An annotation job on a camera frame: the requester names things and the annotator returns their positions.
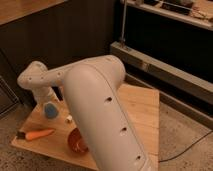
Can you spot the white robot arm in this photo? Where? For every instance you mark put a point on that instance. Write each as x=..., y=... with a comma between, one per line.
x=90, y=90

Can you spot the wooden board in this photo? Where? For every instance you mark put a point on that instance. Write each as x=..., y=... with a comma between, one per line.
x=141, y=104

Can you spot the metal shelf rack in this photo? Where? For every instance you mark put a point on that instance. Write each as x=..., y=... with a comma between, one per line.
x=172, y=56

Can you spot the small white eraser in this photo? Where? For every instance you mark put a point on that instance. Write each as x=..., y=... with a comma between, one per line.
x=69, y=119

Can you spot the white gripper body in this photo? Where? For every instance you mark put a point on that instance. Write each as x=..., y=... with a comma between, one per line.
x=43, y=95

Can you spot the orange toy carrot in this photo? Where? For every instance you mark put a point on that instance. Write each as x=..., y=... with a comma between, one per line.
x=32, y=135

